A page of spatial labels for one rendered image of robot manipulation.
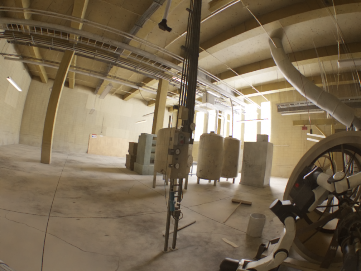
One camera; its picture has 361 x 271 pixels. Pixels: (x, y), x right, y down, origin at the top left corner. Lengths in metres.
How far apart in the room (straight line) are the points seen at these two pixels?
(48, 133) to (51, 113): 0.95
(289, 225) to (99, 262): 1.97
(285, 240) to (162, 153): 4.34
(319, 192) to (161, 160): 4.51
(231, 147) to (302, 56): 6.07
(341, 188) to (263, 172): 6.66
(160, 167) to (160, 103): 5.37
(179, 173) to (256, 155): 6.11
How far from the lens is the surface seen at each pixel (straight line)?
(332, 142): 2.11
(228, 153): 7.67
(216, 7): 2.79
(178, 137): 1.75
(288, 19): 6.60
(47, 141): 8.19
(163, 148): 5.03
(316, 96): 6.38
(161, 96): 9.76
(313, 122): 8.35
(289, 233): 1.49
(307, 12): 6.56
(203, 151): 6.71
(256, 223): 2.92
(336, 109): 6.24
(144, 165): 7.85
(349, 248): 1.27
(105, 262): 2.09
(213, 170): 6.69
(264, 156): 7.56
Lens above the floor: 1.42
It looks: 6 degrees up
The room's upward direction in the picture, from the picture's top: 6 degrees clockwise
